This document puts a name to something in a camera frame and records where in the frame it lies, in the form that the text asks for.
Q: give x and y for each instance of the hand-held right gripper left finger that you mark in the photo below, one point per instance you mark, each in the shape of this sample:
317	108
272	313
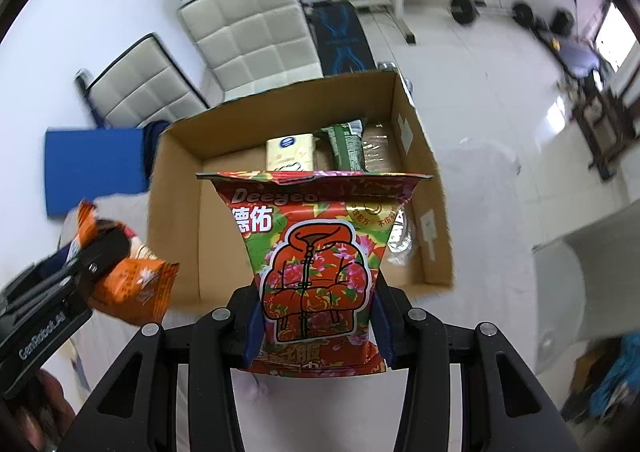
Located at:
251	332

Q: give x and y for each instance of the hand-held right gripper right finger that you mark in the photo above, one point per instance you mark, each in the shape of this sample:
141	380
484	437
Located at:
384	332

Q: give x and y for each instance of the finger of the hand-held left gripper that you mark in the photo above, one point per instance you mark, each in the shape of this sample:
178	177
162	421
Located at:
102	254

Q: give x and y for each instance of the orange snack packet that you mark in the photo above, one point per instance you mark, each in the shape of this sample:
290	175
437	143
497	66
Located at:
135	282

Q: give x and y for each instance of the red floral wet wipes packet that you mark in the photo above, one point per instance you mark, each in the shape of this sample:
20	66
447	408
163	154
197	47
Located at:
312	257

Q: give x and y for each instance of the brown cardboard box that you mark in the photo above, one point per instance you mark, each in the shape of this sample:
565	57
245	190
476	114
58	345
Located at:
225	212

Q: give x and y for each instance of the person's left hand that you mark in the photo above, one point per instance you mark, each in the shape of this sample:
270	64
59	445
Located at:
47	407

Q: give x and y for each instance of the blue foam mat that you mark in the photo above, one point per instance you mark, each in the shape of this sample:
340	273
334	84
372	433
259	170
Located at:
90	165

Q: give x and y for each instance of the clear plastic packet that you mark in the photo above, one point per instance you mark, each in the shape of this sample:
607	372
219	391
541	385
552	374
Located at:
400	232

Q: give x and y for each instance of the dark blue cloth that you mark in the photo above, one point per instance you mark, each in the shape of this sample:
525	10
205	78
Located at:
152	142

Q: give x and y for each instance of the white padded chair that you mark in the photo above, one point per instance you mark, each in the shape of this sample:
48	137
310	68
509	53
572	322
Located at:
250	32
140	87

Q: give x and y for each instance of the cream tissue packet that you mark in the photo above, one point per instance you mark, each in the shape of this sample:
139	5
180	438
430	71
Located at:
290	152

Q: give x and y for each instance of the green snack packet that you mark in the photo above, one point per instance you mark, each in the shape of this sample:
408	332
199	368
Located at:
345	145

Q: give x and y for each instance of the blue and orange clutter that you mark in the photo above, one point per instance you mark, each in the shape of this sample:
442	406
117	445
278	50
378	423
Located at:
610	382

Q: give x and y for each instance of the black blue bench pad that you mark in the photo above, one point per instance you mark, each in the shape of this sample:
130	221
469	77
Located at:
342	37

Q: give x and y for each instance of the dark wooden table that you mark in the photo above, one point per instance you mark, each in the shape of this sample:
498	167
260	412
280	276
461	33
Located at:
595	82

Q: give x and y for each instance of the short barbell on floor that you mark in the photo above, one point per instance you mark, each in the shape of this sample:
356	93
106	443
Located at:
462	8

